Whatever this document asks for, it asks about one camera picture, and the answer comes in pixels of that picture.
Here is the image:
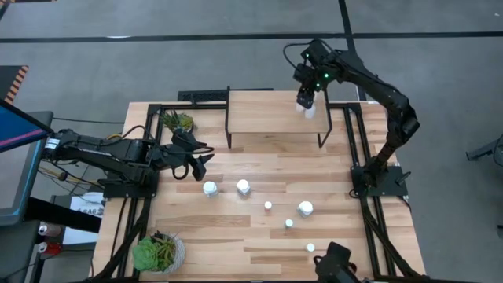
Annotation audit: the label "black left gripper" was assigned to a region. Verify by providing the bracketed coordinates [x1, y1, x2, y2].
[151, 144, 215, 182]

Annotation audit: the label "wooden shelf black metal legs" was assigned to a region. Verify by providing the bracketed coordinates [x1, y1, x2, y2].
[224, 85, 333, 149]

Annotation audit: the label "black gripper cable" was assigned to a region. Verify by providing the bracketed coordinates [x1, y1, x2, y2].
[172, 140, 215, 181]
[282, 41, 315, 71]

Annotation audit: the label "black beam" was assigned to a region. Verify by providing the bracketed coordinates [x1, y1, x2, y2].
[24, 196, 102, 233]

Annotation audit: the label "silver can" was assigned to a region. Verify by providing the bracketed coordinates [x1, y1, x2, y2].
[38, 222, 63, 237]

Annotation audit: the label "black power strip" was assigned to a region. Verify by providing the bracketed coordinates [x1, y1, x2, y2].
[177, 88, 274, 102]

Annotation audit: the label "grey cart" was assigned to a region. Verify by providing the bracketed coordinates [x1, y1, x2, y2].
[0, 219, 40, 283]

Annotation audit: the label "blue screen monitor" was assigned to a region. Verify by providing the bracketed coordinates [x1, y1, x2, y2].
[0, 97, 55, 227]

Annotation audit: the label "red can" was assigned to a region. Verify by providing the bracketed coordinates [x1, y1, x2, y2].
[38, 241, 63, 255]

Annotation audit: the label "black metal table frame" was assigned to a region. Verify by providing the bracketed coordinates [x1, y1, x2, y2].
[92, 102, 429, 282]

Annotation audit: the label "beige cable bundle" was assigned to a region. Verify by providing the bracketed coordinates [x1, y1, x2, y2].
[38, 164, 104, 186]

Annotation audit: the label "white labelled medicine bottle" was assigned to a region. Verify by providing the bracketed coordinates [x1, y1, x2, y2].
[236, 178, 252, 197]
[296, 200, 314, 219]
[202, 180, 219, 198]

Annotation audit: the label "white printed paper box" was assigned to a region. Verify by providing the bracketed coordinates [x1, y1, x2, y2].
[69, 191, 106, 219]

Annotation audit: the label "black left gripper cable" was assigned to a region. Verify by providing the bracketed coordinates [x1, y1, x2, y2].
[172, 140, 215, 181]

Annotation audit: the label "large succulent white pot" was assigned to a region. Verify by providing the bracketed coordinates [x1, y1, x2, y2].
[132, 231, 186, 274]

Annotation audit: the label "grey chair base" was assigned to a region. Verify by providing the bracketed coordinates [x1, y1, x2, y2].
[466, 135, 503, 161]

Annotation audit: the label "hazard striped floor mat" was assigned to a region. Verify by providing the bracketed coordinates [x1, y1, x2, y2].
[0, 64, 30, 104]

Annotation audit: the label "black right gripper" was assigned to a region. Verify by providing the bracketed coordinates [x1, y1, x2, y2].
[293, 62, 336, 108]

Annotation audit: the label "small succulent dark pot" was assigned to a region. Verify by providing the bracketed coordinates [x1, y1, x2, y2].
[163, 109, 196, 133]

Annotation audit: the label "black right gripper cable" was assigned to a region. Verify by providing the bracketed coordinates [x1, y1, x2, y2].
[282, 41, 315, 71]

